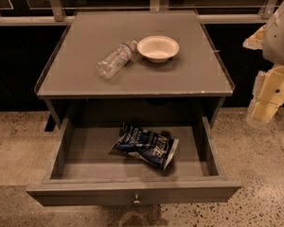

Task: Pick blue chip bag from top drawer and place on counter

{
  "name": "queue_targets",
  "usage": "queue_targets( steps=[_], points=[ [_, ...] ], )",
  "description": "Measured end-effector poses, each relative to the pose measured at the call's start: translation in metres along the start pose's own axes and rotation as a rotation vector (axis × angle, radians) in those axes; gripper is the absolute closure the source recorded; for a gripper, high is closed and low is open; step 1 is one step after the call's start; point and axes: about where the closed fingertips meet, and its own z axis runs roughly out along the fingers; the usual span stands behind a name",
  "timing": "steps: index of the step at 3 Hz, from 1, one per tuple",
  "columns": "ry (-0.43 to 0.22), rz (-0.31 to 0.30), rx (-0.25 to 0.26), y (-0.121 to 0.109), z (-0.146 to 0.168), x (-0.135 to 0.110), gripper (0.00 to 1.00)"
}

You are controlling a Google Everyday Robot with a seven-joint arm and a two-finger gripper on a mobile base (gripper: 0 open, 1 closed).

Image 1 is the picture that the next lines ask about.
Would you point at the grey cabinet with counter top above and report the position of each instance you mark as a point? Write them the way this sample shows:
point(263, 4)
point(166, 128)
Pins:
point(72, 71)

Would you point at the metal railing frame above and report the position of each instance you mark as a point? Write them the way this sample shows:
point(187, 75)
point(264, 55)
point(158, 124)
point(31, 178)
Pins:
point(56, 3)

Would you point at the small metal drawer knob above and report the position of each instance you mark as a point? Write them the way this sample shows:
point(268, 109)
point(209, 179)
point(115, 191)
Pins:
point(136, 200)

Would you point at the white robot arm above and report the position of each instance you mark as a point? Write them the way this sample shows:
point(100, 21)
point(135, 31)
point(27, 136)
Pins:
point(273, 38)

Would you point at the blue chip bag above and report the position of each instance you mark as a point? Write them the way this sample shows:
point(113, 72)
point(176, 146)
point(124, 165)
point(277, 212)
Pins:
point(149, 146)

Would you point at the clear plastic water bottle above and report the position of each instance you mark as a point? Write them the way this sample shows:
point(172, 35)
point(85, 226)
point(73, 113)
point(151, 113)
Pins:
point(119, 56)

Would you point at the open grey top drawer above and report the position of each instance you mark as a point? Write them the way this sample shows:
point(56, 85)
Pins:
point(86, 170)

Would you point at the white shallow bowl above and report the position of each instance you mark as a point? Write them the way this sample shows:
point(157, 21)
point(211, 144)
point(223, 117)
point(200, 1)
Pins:
point(158, 48)

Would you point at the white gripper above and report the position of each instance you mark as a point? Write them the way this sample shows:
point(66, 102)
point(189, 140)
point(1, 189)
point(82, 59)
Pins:
point(279, 37)

